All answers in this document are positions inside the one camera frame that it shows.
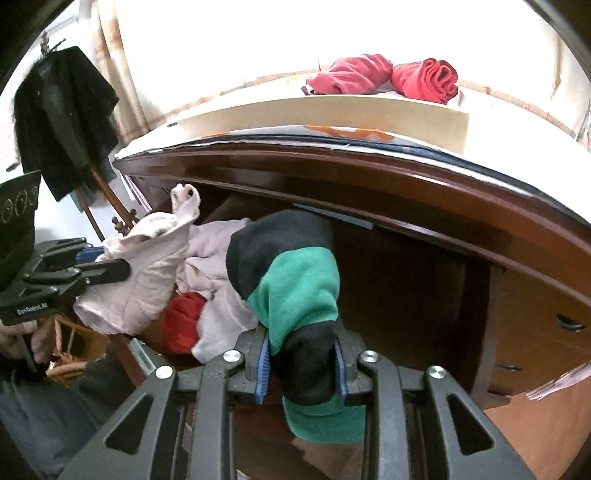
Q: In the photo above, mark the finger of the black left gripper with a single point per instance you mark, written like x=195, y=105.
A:
x=104, y=272

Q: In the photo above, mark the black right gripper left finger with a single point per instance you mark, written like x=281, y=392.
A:
x=179, y=424

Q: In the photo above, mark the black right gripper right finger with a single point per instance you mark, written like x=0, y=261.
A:
x=419, y=424

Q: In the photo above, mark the light pink quilted garment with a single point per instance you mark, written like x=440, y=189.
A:
x=154, y=249

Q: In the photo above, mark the green and black underwear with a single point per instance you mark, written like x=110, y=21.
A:
x=283, y=267

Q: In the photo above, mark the dark red underwear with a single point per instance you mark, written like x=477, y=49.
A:
x=351, y=76

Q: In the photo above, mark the bright red underwear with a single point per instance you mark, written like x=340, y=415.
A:
x=430, y=80

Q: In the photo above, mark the red garment in drawer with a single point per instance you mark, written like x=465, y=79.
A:
x=179, y=322

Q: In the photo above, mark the white garment in drawer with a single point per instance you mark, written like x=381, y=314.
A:
x=225, y=315

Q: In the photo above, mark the person's left hand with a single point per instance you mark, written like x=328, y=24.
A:
x=37, y=337

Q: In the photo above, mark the wooden coat rack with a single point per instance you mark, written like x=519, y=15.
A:
x=124, y=219

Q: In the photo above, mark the orange and cream curtain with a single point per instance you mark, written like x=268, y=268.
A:
x=129, y=116

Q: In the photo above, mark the black hanging clothes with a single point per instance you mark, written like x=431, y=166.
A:
x=62, y=120

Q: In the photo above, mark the white persimmon print tablecloth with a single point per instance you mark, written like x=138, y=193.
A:
x=483, y=131

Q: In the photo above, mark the shallow cardboard box lid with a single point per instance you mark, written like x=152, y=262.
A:
x=433, y=124

